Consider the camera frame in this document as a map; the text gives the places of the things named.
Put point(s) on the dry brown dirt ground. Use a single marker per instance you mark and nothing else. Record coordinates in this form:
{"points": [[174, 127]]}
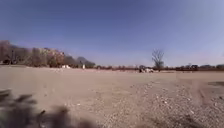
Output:
{"points": [[100, 93]]}

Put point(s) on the pale vehicle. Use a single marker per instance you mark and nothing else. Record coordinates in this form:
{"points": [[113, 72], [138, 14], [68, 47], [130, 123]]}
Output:
{"points": [[146, 70]]}

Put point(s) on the bare leafless tree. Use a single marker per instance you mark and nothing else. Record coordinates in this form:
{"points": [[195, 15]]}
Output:
{"points": [[158, 60]]}

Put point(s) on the row of trees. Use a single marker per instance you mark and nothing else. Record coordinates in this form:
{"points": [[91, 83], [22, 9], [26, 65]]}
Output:
{"points": [[40, 56]]}

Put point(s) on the distant low tree line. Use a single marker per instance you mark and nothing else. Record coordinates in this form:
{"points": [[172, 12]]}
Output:
{"points": [[196, 67]]}

